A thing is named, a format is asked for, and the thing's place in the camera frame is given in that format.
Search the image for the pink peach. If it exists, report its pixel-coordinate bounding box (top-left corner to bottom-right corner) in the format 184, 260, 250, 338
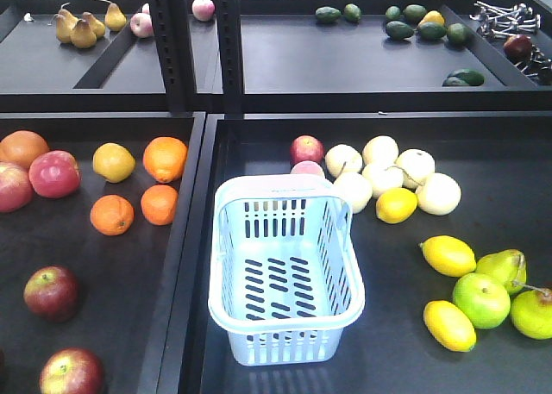
290, 160, 325, 178

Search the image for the yellow mango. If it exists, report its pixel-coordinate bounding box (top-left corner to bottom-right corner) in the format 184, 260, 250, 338
418, 10, 445, 26

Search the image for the light blue plastic basket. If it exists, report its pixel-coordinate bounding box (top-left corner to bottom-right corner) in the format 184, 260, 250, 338
208, 174, 366, 366

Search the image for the large orange right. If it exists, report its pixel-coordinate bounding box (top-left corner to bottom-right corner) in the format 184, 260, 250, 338
142, 136, 188, 184

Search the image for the black wood produce display table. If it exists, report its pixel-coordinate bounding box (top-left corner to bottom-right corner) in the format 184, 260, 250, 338
1, 112, 205, 393

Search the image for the yellow lemon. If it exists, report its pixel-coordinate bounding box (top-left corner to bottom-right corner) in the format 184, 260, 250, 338
418, 235, 476, 278
375, 187, 417, 224
423, 300, 477, 353

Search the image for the small orange right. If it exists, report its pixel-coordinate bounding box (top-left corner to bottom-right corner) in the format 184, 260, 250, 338
141, 184, 179, 226

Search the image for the green pear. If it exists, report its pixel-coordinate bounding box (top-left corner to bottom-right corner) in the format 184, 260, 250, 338
475, 249, 527, 296

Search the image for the white pear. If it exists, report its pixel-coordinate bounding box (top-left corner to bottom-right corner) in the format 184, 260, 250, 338
415, 172, 461, 216
324, 144, 363, 178
361, 162, 404, 198
361, 135, 398, 165
395, 148, 436, 189
334, 172, 373, 214

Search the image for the red apple in right table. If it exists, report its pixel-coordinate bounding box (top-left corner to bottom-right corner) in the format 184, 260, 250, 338
290, 134, 324, 166

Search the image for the black rear display shelf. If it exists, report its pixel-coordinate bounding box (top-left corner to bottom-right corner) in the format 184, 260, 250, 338
1, 0, 551, 113

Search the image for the black upright shelf post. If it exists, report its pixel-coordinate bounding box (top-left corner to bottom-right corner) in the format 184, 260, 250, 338
147, 0, 196, 113
215, 0, 244, 114

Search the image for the small orange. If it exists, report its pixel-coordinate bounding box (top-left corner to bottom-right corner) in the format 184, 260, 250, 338
90, 195, 135, 236
141, 184, 179, 226

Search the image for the yellow orange fruit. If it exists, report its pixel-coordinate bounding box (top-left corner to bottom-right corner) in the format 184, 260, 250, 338
92, 142, 135, 183

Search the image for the green avocado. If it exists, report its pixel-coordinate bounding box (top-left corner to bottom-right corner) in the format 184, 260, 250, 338
446, 22, 471, 47
402, 4, 428, 24
385, 21, 415, 41
417, 22, 447, 41
442, 68, 485, 87
385, 5, 402, 22
315, 6, 342, 24
342, 3, 362, 23

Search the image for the red apple front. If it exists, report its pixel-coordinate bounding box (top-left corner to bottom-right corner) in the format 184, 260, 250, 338
39, 347, 104, 394

